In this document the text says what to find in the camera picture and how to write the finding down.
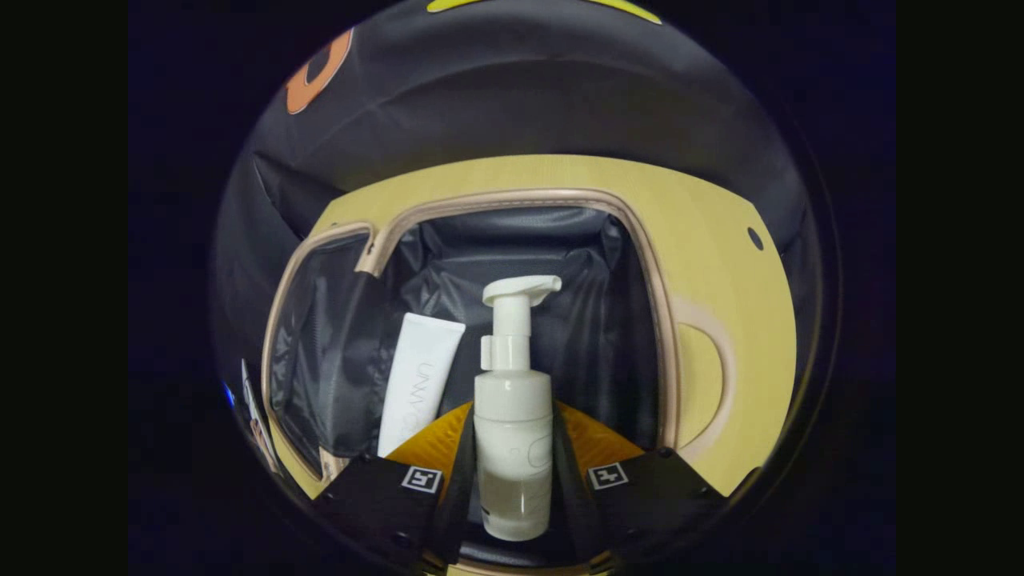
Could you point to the black backdrop cloth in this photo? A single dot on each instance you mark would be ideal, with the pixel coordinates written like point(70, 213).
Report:
point(520, 96)

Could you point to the blue-white screen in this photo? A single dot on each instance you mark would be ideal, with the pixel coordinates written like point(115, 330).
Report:
point(229, 394)

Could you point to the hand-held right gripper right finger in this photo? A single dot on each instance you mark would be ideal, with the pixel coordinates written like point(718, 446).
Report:
point(566, 480)

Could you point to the white squeeze tube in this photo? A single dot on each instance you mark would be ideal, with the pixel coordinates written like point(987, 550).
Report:
point(420, 376)

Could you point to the white printed object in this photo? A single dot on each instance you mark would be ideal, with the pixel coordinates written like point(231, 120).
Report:
point(258, 416)

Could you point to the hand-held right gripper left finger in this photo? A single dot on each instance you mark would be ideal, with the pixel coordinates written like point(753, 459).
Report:
point(462, 480)

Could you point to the white pump bottle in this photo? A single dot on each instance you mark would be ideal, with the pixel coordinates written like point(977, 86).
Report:
point(514, 432)

